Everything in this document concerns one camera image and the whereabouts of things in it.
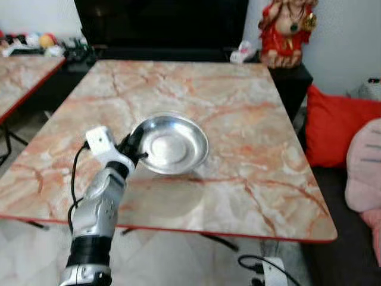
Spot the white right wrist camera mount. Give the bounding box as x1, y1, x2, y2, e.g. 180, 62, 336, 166
262, 257, 288, 286

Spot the small white pink ornament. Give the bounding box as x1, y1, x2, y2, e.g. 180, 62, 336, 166
230, 41, 258, 64

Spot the pink plush cushion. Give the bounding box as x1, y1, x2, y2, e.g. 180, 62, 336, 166
360, 209, 381, 266

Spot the pale pink striped cushion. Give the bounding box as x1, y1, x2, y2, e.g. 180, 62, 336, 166
345, 118, 381, 213

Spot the grey appliance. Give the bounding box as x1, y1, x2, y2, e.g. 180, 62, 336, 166
357, 77, 381, 101

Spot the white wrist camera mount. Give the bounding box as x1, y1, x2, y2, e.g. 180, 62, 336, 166
85, 126, 136, 175
262, 257, 288, 286

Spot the orange ball ornament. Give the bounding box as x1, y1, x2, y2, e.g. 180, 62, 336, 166
39, 33, 58, 48

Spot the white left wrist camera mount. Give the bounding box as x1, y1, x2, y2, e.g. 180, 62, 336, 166
85, 126, 136, 175

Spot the red and gold statue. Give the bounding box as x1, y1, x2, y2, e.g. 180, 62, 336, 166
258, 0, 318, 69

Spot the shallow stainless steel plate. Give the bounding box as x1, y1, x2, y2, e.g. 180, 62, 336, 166
132, 113, 210, 175

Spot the red cushion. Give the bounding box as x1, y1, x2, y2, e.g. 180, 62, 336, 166
305, 85, 381, 169

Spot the black television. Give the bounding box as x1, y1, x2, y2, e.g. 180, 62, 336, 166
74, 0, 249, 51

